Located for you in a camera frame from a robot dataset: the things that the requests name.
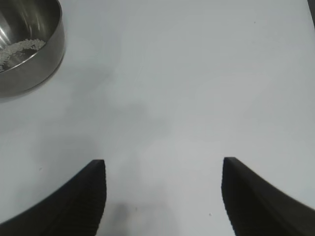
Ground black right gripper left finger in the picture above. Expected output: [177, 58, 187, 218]
[0, 159, 107, 236]

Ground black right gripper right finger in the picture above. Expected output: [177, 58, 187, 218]
[221, 157, 315, 236]

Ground stainless steel mixing bowl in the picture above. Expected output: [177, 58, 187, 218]
[0, 0, 66, 99]

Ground white rice grains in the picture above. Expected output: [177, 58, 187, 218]
[0, 38, 47, 73]

